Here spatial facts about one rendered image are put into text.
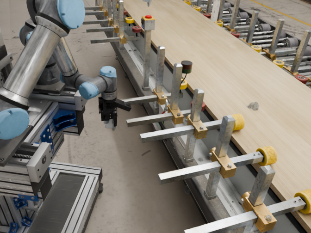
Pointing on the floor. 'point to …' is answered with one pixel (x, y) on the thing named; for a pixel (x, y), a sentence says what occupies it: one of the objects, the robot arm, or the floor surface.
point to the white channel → (215, 10)
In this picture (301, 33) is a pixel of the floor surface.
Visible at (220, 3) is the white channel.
